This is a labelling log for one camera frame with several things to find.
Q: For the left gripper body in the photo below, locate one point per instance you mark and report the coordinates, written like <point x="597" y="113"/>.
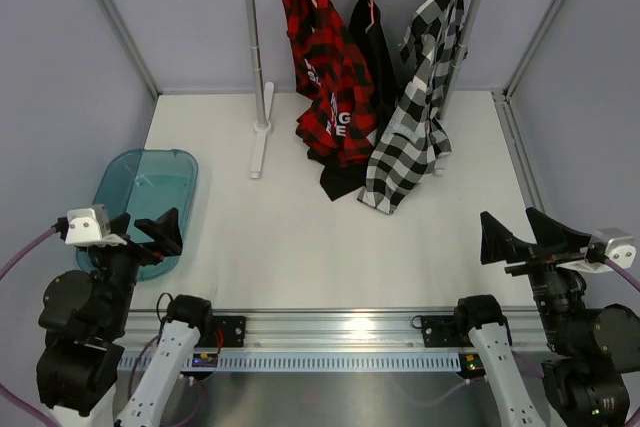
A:
<point x="118" y="265"/>

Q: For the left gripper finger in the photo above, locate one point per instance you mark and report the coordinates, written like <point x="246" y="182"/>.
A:
<point x="119" y="225"/>
<point x="165" y="238"/>

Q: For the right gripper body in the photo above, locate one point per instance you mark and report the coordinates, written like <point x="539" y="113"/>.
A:
<point x="552" y="283"/>

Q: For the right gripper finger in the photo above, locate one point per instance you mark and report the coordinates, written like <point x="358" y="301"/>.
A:
<point x="500" y="244"/>
<point x="552" y="237"/>

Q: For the red black plaid shirt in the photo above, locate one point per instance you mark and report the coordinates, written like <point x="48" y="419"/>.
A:
<point x="331" y="72"/>

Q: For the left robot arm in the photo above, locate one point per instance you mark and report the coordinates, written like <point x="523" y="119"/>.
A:
<point x="84" y="315"/>

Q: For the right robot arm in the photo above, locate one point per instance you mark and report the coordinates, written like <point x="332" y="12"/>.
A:
<point x="595" y="346"/>

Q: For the white black plaid shirt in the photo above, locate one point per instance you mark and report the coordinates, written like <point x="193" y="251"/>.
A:
<point x="414" y="139"/>

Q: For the teal plastic bin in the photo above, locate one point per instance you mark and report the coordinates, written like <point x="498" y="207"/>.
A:
<point x="147" y="183"/>

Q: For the white metal clothes rack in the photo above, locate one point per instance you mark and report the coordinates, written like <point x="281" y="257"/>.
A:
<point x="264" y="92"/>

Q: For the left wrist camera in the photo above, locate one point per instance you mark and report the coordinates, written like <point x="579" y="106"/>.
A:
<point x="89" y="227"/>

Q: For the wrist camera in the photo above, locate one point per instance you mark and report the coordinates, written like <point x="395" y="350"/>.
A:
<point x="609" y="244"/>
<point x="89" y="227"/>

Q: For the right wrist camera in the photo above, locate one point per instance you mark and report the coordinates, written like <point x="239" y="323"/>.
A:
<point x="609" y="244"/>

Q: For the white cable duct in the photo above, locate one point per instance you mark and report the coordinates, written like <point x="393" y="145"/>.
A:
<point x="235" y="361"/>

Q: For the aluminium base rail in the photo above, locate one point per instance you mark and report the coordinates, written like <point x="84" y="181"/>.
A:
<point x="306" y="330"/>

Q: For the right aluminium frame post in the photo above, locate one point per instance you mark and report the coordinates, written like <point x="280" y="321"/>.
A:
<point x="539" y="35"/>

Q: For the aluminium frame post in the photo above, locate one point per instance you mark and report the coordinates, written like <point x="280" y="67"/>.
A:
<point x="539" y="35"/>
<point x="129" y="46"/>

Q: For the left aluminium frame post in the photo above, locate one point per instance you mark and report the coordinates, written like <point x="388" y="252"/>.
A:
<point x="129" y="46"/>

